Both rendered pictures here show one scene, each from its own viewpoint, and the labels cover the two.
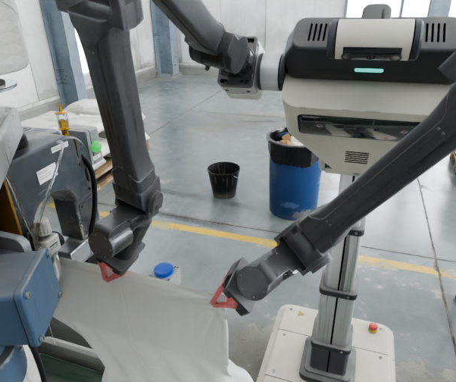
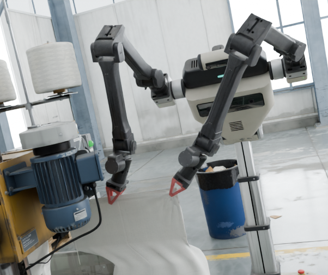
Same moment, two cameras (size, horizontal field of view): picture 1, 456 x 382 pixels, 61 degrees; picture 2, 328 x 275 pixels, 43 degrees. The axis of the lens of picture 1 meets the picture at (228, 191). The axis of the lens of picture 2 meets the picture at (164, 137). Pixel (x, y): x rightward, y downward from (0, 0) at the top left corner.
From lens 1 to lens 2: 0.98 m
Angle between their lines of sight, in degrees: 20
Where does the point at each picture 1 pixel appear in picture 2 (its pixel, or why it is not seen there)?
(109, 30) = (114, 64)
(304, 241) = (204, 138)
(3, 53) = (78, 77)
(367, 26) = (213, 53)
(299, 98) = (194, 96)
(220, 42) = (150, 72)
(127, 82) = (119, 84)
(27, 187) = not seen: hidden behind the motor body
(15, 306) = (95, 160)
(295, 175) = (223, 196)
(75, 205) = not seen: hidden behind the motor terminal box
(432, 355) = not seen: outside the picture
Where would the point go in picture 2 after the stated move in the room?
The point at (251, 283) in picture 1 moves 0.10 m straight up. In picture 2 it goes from (184, 158) to (178, 130)
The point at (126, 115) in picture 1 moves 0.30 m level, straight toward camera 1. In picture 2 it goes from (119, 99) to (141, 95)
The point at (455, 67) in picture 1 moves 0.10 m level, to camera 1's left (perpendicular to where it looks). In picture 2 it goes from (227, 49) to (198, 55)
